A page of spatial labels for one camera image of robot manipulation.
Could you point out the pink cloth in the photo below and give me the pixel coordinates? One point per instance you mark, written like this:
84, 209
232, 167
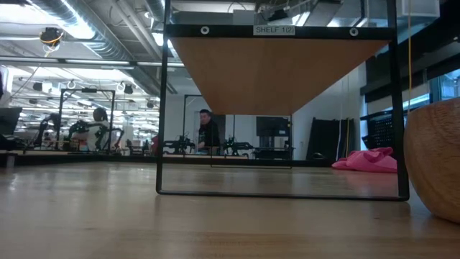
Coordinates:
366, 162

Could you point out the black monitor on stand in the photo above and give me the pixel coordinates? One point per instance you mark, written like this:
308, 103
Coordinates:
272, 126

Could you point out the white shelf label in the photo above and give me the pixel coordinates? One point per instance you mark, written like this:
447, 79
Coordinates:
274, 30

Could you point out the long black background table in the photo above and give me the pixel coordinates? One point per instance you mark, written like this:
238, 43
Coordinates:
108, 159

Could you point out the black leaning panels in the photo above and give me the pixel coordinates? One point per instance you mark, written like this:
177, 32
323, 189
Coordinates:
323, 140

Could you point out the black background rig frame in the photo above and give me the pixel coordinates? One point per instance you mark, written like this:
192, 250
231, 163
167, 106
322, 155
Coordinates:
60, 118

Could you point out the black perforated cart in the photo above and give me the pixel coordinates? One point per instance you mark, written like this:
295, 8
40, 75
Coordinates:
379, 131

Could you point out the black background robot arm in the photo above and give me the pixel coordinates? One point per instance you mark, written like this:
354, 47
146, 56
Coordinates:
179, 145
235, 146

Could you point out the dark computer monitor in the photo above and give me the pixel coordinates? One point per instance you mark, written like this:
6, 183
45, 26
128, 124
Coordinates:
10, 120

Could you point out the wooden shelf with black frame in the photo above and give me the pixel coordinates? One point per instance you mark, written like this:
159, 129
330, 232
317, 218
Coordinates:
273, 72

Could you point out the person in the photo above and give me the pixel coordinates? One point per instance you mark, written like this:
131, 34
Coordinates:
209, 135
95, 133

